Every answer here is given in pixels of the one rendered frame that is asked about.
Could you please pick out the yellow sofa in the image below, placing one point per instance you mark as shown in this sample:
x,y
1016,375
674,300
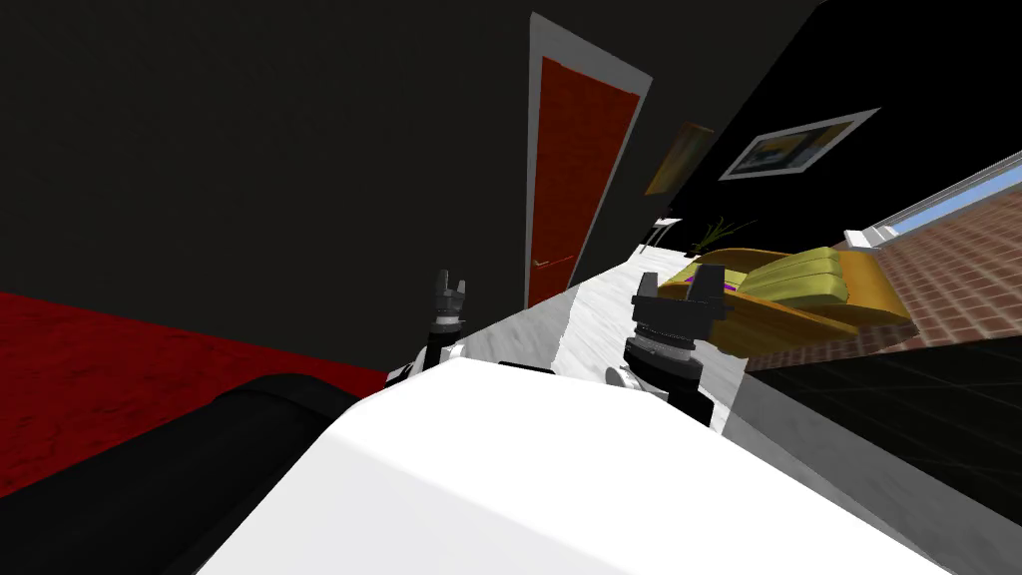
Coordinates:
x,y
798,299

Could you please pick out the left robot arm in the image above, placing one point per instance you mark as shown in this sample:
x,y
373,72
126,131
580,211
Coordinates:
x,y
160,479

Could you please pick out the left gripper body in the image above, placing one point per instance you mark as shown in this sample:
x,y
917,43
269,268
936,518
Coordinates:
x,y
449,307

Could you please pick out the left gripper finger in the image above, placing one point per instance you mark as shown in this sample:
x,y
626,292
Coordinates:
x,y
460,287
442,281

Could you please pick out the dark yellow wall picture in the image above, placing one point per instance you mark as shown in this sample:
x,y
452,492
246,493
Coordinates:
x,y
679,158

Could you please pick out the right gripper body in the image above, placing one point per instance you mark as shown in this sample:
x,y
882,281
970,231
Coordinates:
x,y
675,315

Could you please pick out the white-framed wall picture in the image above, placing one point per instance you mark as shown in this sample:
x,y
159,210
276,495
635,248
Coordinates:
x,y
790,148

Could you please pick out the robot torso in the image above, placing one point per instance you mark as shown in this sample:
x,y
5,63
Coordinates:
x,y
511,479

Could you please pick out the red door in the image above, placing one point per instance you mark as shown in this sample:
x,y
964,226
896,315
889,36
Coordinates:
x,y
579,176

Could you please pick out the small white table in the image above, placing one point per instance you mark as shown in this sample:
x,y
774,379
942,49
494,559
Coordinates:
x,y
659,231

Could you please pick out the green potted plant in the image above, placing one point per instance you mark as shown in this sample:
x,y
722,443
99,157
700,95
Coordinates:
x,y
717,234

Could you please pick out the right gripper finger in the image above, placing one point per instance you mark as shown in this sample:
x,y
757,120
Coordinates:
x,y
706,285
649,287

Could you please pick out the white-framed window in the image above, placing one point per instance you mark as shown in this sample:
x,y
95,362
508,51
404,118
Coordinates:
x,y
942,204

